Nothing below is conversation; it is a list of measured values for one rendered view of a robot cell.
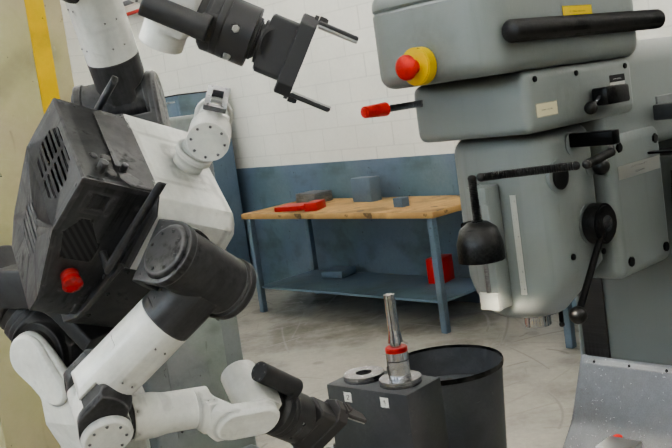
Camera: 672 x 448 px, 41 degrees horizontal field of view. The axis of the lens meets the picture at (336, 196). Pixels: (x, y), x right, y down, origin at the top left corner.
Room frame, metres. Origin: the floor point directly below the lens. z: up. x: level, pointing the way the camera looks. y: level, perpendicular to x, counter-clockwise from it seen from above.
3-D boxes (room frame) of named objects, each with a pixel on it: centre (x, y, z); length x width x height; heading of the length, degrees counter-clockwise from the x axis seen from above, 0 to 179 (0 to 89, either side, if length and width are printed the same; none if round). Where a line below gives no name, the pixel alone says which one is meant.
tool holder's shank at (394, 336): (1.85, -0.08, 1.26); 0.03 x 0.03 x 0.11
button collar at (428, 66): (1.43, -0.16, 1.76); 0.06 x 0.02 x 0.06; 43
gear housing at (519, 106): (1.62, -0.36, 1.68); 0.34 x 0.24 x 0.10; 133
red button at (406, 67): (1.42, -0.14, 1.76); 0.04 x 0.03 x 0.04; 43
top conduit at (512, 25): (1.50, -0.45, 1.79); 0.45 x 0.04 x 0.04; 133
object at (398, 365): (1.85, -0.08, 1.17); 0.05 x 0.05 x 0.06
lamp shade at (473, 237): (1.37, -0.21, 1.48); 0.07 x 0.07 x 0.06
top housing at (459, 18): (1.60, -0.34, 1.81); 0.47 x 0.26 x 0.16; 133
